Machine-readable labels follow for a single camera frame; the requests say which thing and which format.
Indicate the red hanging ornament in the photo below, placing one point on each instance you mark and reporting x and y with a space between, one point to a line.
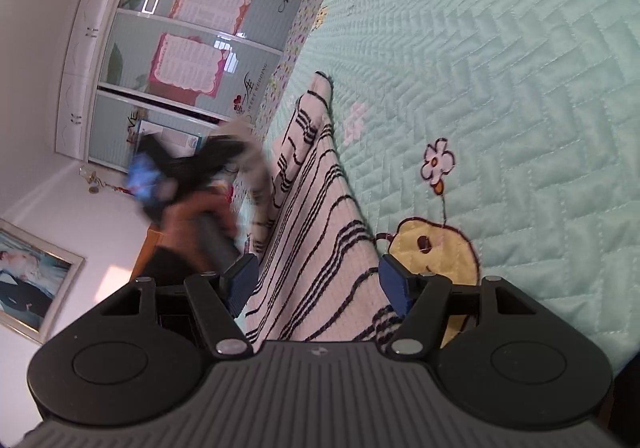
119 188

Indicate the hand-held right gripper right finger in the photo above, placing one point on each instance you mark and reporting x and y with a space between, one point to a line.
395 285

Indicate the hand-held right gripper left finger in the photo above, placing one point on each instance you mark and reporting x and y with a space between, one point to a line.
245 279

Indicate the purple floral bed sheet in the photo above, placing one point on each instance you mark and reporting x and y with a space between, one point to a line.
310 18

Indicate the framed wedding photo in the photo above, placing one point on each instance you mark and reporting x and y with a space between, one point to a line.
30 278

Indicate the blue framed poster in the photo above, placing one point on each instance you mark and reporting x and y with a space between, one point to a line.
185 135

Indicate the sliding door wardrobe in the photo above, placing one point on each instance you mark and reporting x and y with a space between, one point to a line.
120 78

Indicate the white black striped sweater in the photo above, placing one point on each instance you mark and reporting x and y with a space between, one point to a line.
310 228

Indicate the person's right hand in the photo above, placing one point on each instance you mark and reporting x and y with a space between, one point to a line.
182 228

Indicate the green bee print quilt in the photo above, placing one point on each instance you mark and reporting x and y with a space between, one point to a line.
525 103

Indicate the wall lamp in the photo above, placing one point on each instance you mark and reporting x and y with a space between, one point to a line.
95 178

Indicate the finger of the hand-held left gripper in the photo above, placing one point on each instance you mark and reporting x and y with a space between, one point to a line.
227 150

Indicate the orange framed poster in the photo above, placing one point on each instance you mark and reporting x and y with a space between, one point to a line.
210 7

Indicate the pink framed poster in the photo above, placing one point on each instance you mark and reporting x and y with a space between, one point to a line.
190 63

